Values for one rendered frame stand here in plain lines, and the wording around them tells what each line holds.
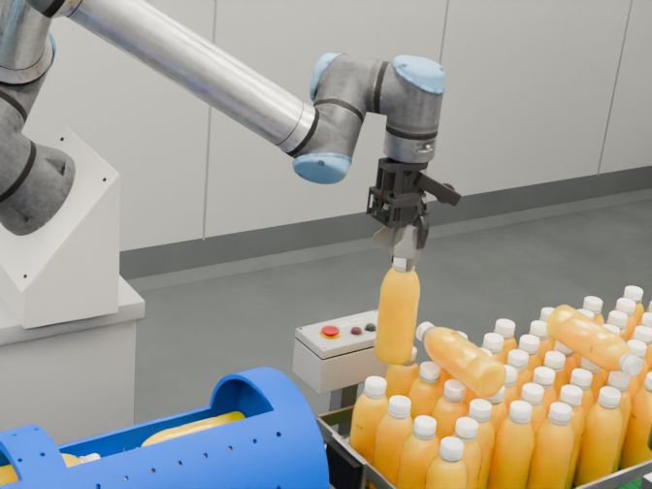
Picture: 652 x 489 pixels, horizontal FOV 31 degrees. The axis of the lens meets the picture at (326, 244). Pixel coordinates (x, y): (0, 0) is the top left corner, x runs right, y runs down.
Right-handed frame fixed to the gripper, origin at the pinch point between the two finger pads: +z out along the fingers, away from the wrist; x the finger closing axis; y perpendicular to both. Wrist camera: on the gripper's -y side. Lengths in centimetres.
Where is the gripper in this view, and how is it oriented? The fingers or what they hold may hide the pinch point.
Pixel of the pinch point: (404, 259)
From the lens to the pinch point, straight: 214.7
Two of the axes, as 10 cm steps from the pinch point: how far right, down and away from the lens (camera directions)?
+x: 5.6, 3.9, -7.4
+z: -0.9, 9.1, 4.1
